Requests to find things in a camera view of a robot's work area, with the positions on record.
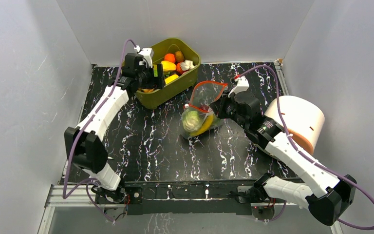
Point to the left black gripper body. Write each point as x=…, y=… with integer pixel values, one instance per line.
x=143, y=77

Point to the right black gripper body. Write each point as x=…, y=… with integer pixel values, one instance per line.
x=218, y=106

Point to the dark purple fruit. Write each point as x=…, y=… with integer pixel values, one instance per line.
x=205, y=108

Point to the yellow banana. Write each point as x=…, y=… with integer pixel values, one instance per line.
x=204, y=127

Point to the clear zip top bag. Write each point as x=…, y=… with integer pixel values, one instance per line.
x=204, y=93

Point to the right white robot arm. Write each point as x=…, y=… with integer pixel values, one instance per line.
x=288, y=130

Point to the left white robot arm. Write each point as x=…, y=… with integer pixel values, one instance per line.
x=83, y=143

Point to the yellow bell pepper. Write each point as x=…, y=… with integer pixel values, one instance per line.
x=168, y=66

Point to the olive green plastic bin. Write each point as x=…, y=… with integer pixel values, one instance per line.
x=160, y=96

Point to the round orange fruit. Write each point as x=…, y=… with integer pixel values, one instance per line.
x=170, y=58

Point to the wrinkled orange red fruit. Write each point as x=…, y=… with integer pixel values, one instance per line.
x=179, y=69

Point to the brown kiwi fruit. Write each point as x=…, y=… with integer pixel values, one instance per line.
x=179, y=56

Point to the white orange cylinder drum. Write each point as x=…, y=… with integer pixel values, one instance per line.
x=303, y=119

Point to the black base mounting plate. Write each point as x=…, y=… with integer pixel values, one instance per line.
x=190, y=197

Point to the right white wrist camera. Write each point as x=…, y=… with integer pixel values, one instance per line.
x=241, y=85

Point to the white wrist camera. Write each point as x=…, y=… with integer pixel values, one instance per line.
x=241, y=85
x=147, y=54

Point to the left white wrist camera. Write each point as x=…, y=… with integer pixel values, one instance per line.
x=147, y=54

